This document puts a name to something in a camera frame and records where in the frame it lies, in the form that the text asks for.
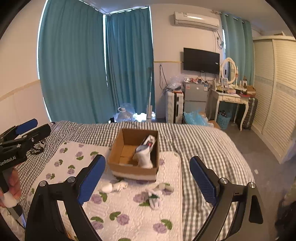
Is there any white dotted sock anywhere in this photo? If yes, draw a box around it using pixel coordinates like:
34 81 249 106
112 180 128 192

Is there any white green plush sock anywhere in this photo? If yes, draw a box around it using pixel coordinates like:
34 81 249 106
146 183 174 210

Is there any small white sock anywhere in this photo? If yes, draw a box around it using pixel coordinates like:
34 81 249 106
100 183 113 194

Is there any person's left hand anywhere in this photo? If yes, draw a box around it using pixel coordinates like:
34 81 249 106
4 167 22 201

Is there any black white hair accessory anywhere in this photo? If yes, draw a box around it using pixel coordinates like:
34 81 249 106
30 139 46 155

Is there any large teal curtain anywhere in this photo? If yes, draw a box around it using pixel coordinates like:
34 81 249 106
38 1 114 124

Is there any white floral quilted mat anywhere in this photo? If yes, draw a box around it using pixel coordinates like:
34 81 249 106
27 142 183 240

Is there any grey checkered bed cover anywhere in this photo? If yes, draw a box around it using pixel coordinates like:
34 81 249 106
18 121 254 240

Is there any brown cardboard box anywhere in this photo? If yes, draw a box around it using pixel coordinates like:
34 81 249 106
108 128 159 182

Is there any white sock blue trim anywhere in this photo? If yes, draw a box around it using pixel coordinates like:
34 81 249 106
132 145 153 169

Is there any cream louvered wardrobe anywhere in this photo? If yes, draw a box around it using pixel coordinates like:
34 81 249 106
252 35 295 164

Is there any white stick vacuum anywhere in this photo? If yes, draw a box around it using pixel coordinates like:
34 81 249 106
146 67 153 123

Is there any middle teal curtain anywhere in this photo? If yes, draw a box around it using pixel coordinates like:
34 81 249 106
105 7 155 114

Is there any teal laundry basket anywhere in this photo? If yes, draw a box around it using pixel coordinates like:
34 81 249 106
216 111 232 130

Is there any blue plastic bag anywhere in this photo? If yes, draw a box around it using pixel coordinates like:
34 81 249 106
183 110 213 127

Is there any white dressing table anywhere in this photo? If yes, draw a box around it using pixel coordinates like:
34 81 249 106
209 89 249 131

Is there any white suitcase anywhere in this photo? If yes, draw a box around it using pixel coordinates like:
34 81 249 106
165 90 184 123

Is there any grey mini fridge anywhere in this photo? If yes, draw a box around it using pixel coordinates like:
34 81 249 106
183 82 209 113

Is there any clear plastic bag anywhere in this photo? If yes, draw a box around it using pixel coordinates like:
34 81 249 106
167 75 185 90

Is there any white oval vanity mirror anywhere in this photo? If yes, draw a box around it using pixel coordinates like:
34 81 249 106
220 57 238 85

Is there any right teal curtain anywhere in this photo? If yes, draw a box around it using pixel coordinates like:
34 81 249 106
220 13 254 85

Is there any white air conditioner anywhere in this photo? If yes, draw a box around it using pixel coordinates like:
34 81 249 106
174 11 220 30

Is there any black wall television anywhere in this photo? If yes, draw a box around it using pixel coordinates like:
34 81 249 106
183 48 220 75

